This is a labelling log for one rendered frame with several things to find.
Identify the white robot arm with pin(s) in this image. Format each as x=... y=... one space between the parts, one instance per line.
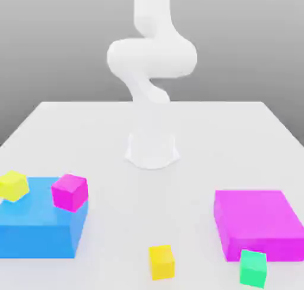
x=152 y=57

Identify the small magenta cube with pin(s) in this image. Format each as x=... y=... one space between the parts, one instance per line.
x=70 y=192

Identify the small lime yellow cube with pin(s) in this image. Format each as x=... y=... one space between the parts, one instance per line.
x=13 y=185

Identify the small green cube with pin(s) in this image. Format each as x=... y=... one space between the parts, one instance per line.
x=253 y=268

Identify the large magenta box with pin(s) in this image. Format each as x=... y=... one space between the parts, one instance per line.
x=256 y=218

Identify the large blue box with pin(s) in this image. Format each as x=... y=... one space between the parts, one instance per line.
x=35 y=230

